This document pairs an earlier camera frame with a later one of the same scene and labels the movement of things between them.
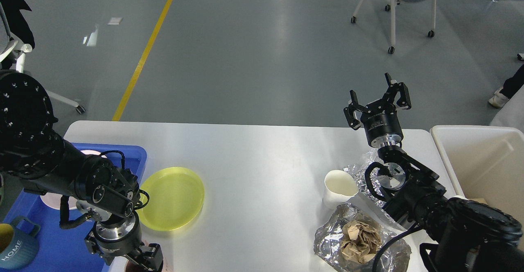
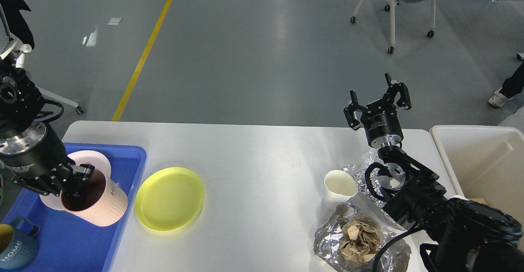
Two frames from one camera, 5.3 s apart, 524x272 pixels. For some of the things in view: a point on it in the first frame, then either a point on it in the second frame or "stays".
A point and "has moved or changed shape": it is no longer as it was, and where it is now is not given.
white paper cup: (339, 187) stays
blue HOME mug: (18, 248) stays
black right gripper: (381, 124) stays
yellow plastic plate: (176, 196) stays
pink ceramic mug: (132, 266) has moved or changed shape
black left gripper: (117, 236) to (30, 155)
